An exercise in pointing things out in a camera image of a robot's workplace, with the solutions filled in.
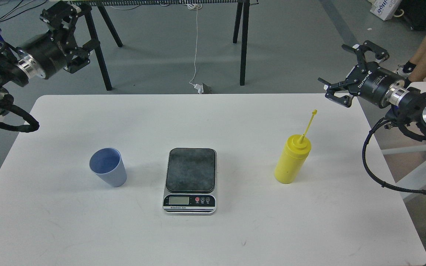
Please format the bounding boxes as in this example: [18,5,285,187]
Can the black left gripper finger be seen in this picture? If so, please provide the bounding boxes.
[64,39,100,74]
[40,1,88,41]

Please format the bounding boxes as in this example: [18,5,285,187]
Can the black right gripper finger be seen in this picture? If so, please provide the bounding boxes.
[342,41,390,80]
[317,77,359,108]

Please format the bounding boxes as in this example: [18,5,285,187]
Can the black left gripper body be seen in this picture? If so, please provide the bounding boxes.
[16,33,67,79]

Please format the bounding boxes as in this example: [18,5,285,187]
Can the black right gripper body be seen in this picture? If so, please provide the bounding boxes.
[357,68,404,108]

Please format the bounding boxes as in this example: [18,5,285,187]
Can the yellow squeeze bottle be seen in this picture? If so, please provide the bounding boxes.
[274,109,317,184]

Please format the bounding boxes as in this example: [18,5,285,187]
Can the blue plastic cup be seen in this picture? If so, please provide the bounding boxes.
[88,147,127,187]

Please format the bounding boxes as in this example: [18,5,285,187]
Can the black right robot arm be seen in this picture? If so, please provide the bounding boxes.
[318,40,426,195]

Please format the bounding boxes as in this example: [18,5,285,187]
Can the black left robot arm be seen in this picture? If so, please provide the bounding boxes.
[0,1,100,133]

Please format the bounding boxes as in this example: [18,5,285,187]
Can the digital kitchen scale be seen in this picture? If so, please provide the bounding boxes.
[162,147,217,215]

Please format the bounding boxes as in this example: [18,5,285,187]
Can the white cardboard box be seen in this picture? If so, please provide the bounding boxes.
[370,0,404,21]

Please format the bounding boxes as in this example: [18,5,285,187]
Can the black trestle table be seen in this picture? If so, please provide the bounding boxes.
[85,0,261,92]

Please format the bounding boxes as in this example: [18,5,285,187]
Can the white power adapter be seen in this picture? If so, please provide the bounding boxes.
[194,83,213,95]

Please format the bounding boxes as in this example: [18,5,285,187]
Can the white hanging cable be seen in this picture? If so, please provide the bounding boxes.
[188,3,203,87]

